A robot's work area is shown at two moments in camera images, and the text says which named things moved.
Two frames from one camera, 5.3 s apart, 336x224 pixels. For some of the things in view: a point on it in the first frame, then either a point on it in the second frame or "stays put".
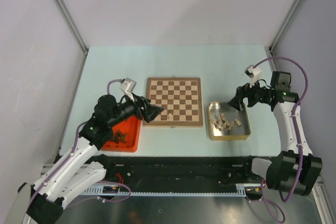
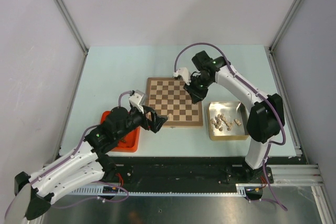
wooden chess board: (180, 98) stays put
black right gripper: (244, 91) -> (195, 96)
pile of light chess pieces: (220, 123) stays put
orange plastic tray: (132, 126) stays put
